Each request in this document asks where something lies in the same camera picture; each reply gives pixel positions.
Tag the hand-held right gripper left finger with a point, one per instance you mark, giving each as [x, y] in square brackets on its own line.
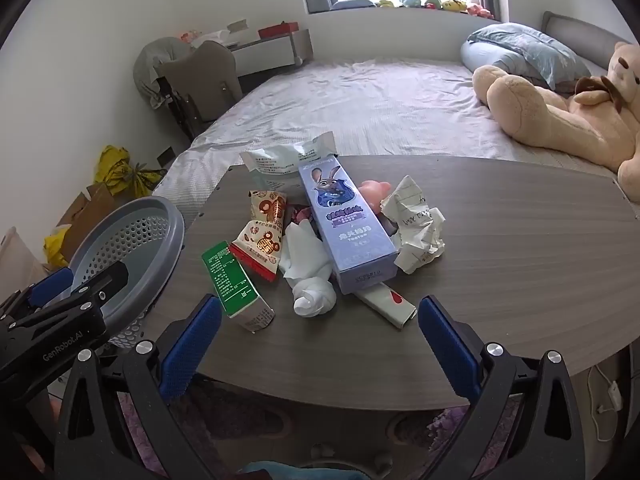
[192, 350]

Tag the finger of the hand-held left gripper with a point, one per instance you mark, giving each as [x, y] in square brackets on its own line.
[107, 282]
[50, 285]

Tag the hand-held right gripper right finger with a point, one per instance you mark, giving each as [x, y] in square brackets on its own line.
[447, 355]

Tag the grey perforated plastic basket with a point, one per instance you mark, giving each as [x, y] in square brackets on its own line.
[160, 240]

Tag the slim white box red mark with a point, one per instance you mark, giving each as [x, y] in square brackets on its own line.
[387, 305]

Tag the green and white carton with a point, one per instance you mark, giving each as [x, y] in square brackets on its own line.
[227, 275]

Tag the orange print snack packet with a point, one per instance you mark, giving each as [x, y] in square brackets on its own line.
[267, 207]
[260, 250]

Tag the white paper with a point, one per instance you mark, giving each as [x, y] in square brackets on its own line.
[415, 230]

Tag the white tissue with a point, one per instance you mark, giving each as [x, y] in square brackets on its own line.
[305, 260]

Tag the purple rabbit print box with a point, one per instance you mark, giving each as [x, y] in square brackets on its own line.
[345, 230]

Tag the small dark candy wrapper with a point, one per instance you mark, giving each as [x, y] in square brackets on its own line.
[301, 216]

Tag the pink toy pig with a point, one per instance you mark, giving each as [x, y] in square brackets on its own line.
[372, 191]

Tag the teal and white wipes packet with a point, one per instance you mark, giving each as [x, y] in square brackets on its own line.
[272, 165]

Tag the yellow plastic bag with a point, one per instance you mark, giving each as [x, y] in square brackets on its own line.
[55, 247]

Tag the brown cardboard box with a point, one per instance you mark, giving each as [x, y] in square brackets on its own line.
[85, 220]

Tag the purple fluffy rug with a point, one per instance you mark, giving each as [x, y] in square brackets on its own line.
[225, 435]

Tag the yellow printed tied sack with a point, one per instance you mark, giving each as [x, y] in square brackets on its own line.
[145, 180]

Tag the black stand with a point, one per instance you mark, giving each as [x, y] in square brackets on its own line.
[177, 107]

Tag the grey cloth on chair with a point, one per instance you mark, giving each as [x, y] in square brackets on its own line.
[150, 60]

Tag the grey upholstered chair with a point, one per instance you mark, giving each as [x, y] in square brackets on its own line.
[200, 75]

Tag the large beige teddy bear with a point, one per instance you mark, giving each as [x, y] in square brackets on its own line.
[530, 105]

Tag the white plastic bag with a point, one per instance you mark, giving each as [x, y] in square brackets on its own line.
[210, 39]

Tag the bed with pale checked sheet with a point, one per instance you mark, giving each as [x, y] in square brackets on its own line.
[360, 105]

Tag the white desk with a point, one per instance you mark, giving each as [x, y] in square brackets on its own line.
[265, 55]

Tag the small white box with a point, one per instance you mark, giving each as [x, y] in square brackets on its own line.
[237, 25]

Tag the light blue bolster pillow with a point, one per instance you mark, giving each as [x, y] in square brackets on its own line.
[477, 57]

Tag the grey bed headboard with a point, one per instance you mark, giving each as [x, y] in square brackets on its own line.
[575, 30]

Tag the row of plush toys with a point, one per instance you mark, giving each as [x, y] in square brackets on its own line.
[450, 5]

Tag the blue windowsill cushion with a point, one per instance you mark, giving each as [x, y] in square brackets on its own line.
[352, 4]

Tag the dark wall outlet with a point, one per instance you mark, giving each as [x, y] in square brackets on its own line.
[166, 156]

